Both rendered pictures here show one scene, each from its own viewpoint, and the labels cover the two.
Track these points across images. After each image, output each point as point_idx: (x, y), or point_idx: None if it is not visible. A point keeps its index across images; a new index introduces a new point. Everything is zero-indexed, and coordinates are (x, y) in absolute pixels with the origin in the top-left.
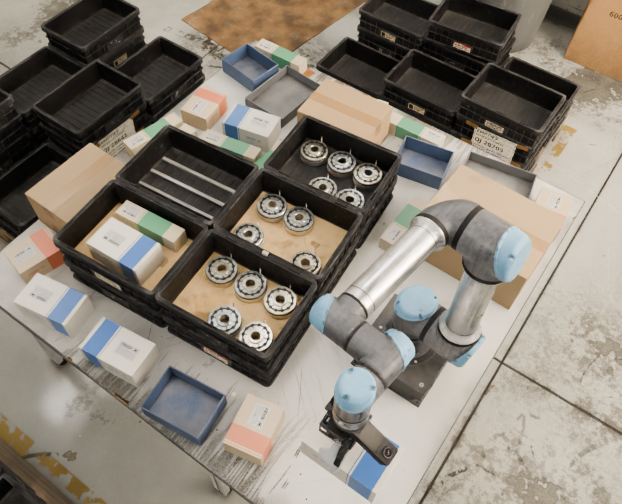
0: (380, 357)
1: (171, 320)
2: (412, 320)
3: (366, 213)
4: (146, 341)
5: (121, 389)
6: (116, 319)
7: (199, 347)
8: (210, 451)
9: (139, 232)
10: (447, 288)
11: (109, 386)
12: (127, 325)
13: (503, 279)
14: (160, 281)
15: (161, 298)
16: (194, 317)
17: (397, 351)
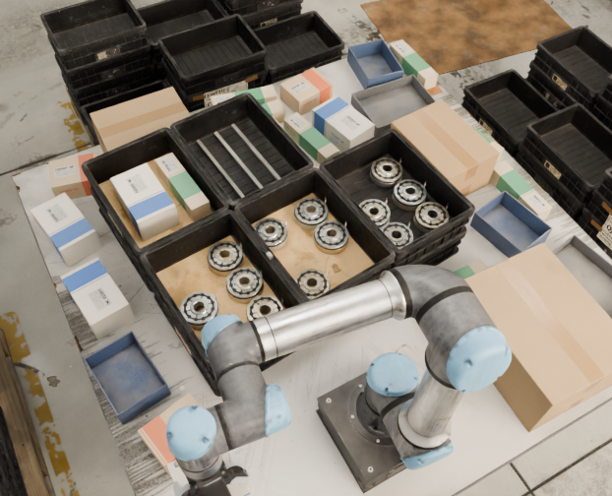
0: (239, 409)
1: (153, 286)
2: (377, 392)
3: (401, 256)
4: (122, 297)
5: (83, 335)
6: (115, 266)
7: (173, 326)
8: (129, 434)
9: (162, 187)
10: None
11: (74, 327)
12: (121, 276)
13: (455, 386)
14: (153, 242)
15: (145, 259)
16: (164, 291)
17: (263, 411)
